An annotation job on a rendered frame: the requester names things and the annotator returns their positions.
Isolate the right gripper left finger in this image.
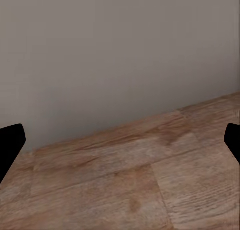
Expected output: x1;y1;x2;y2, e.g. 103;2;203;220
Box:
0;123;26;183

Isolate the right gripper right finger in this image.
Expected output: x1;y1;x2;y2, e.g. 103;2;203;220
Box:
224;123;240;163

